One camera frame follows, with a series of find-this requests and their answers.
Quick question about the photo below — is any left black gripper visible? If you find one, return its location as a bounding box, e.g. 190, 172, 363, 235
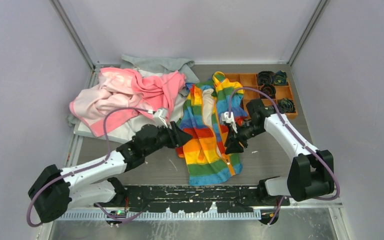
143, 121, 193, 157

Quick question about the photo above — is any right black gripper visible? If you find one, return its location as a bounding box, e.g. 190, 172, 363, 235
224, 120, 266, 155

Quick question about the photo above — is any rainbow striped zip jacket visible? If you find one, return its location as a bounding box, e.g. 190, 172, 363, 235
176, 71, 248, 186

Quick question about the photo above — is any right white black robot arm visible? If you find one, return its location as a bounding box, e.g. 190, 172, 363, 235
221, 99, 335, 206

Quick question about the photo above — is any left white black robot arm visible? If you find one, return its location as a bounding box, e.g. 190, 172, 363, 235
26, 121, 193, 227

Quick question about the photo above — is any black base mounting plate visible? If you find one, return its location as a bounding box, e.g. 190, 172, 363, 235
100, 185, 290, 213

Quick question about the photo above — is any grey white garment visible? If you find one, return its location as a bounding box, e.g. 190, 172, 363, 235
67, 54, 199, 143

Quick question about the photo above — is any orange compartment tray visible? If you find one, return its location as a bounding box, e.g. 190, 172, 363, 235
225, 70, 298, 120

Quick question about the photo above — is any blue green rolled tie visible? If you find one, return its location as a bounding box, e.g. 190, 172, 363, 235
277, 97, 296, 114

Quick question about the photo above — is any pink fleece garment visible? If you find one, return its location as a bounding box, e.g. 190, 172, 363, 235
69, 67, 186, 137

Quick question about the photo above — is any dark rolled tie back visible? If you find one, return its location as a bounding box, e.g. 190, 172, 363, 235
256, 71, 276, 86

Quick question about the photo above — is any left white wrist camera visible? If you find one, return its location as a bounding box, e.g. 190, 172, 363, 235
147, 107, 169, 128

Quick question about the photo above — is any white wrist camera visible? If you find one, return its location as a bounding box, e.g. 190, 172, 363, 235
220, 111, 238, 134
147, 107, 169, 128

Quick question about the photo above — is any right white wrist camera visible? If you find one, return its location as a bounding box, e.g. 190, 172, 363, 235
220, 111, 238, 134

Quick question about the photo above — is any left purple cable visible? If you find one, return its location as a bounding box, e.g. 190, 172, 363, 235
26, 106, 156, 228

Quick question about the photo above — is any silver slotted aluminium rail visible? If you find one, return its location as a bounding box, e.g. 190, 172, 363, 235
57, 209, 261, 221

